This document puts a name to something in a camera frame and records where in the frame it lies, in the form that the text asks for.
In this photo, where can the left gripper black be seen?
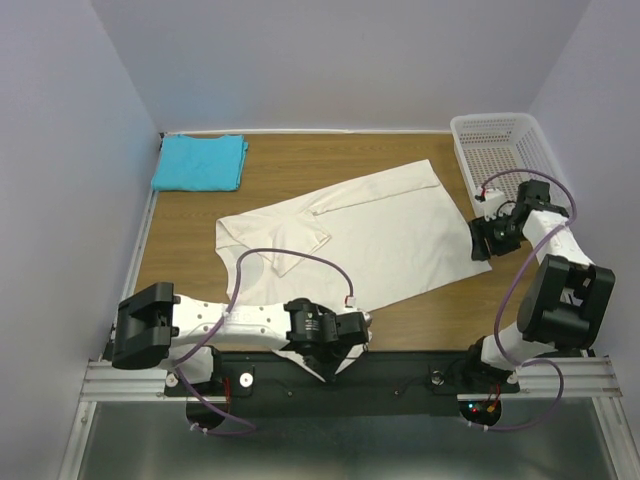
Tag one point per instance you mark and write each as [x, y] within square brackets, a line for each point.
[327, 370]

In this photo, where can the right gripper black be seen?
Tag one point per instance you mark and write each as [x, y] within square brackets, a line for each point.
[479, 227]

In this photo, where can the white plastic basket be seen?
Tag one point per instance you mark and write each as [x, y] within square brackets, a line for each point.
[486, 144]

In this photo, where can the white t shirt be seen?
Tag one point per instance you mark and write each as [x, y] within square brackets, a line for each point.
[383, 238]

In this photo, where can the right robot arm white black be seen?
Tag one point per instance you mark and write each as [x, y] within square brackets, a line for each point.
[564, 305]

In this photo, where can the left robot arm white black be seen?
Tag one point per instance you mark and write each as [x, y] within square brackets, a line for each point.
[156, 328]

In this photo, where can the folded blue t shirt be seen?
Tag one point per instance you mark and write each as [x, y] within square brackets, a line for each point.
[193, 164]

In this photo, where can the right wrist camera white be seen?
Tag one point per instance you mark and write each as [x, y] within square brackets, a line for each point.
[487, 202]

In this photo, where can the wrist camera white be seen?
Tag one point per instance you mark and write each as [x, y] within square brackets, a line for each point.
[350, 305]
[487, 202]

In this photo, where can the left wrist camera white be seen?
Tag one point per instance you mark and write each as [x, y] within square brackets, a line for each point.
[350, 305]

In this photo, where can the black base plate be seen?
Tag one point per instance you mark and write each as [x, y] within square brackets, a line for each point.
[261, 384]

